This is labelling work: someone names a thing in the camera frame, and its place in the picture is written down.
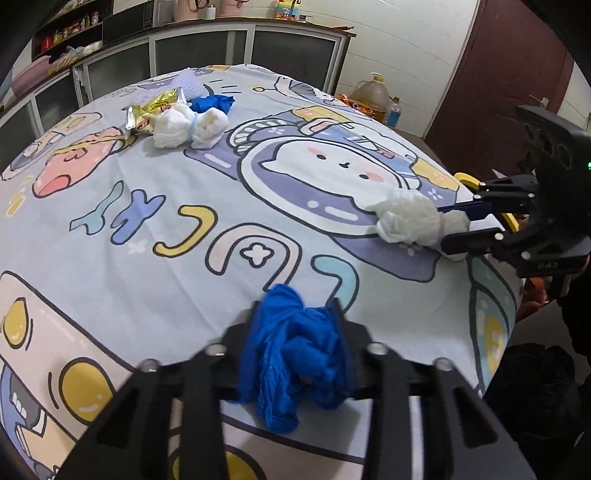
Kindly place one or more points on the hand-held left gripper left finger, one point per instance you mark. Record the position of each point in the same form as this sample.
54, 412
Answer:
231, 350

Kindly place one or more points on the black microwave oven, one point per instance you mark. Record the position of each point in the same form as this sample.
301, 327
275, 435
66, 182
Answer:
127, 23

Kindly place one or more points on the white foam mesh sleeve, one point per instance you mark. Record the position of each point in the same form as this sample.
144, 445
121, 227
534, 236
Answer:
184, 82

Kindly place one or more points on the yellow foil snack wrapper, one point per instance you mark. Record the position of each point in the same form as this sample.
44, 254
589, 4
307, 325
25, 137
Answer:
157, 107

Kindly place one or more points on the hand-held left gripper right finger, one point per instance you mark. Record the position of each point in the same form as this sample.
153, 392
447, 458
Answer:
362, 369

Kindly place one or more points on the white tissue bundle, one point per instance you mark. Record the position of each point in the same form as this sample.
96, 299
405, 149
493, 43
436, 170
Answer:
411, 221
173, 129

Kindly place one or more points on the kitchen counter cabinet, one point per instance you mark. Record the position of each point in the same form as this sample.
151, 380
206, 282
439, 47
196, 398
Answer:
291, 50

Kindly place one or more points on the large cooking oil bottle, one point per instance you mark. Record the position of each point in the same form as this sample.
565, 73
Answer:
371, 97

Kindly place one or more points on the person's dark clothing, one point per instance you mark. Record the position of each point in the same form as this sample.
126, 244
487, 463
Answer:
531, 397

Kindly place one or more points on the yellow rimmed trash bin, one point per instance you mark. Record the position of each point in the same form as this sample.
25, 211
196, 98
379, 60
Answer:
464, 177

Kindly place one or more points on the row of seasoning jars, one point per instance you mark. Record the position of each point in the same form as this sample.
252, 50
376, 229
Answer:
69, 30

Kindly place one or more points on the dark corner shelf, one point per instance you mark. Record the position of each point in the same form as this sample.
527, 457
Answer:
51, 25

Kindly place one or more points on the orange plastic bag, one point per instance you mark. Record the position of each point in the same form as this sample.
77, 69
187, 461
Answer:
346, 98

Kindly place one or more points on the yellow detergent bottle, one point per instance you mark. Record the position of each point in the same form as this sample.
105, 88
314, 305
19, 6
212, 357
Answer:
288, 9

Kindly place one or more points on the pink thermos brown top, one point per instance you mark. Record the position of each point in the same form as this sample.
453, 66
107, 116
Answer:
189, 8

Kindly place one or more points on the pink plastic basin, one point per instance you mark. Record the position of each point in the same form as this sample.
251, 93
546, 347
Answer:
30, 76

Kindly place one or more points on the blue drink bottle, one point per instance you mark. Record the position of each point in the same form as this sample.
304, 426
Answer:
392, 115

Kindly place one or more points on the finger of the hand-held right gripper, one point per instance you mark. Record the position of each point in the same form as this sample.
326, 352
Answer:
503, 196
480, 241

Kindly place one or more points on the blue plastic glove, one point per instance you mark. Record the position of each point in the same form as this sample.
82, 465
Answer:
214, 104
295, 360

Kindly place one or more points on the plastic bag of food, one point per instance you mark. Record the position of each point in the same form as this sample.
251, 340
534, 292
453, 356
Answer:
74, 55

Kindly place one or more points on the cartoon printed blanket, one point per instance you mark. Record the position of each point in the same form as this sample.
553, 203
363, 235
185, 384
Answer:
138, 277

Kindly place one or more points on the small white bottle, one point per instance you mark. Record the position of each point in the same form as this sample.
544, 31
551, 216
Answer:
210, 13

